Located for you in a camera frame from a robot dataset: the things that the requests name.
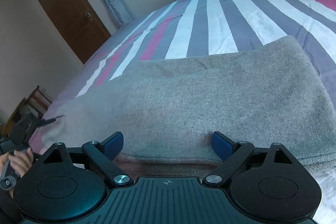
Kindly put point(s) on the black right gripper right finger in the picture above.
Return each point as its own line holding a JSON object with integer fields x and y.
{"x": 223, "y": 146}

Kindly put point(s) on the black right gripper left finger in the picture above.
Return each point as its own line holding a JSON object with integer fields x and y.
{"x": 112, "y": 145}

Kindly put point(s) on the grey fleece pants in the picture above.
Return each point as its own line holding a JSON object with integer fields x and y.
{"x": 167, "y": 110}

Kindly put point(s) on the person's left hand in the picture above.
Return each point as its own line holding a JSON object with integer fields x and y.
{"x": 20, "y": 161}

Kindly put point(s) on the wooden chair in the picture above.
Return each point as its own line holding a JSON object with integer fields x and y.
{"x": 36, "y": 103}

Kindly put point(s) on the brown wooden door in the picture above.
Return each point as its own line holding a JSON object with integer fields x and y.
{"x": 78, "y": 24}

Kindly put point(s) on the striped bed sheet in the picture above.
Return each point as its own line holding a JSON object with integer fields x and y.
{"x": 199, "y": 28}

